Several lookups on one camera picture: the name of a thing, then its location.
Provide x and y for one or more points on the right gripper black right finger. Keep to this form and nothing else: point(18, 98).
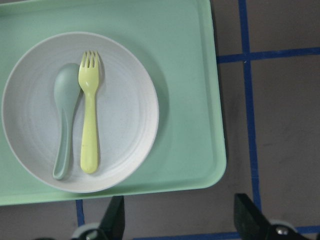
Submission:
point(251, 224)

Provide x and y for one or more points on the grey-green plastic spoon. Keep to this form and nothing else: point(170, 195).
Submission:
point(66, 93)

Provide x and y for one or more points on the mint green tray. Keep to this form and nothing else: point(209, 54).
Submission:
point(174, 40)

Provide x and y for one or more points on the white round plate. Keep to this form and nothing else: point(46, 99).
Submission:
point(127, 112)

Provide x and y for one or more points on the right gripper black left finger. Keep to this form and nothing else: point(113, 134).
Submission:
point(111, 226)

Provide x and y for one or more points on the yellow plastic fork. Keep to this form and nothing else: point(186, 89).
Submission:
point(89, 79)

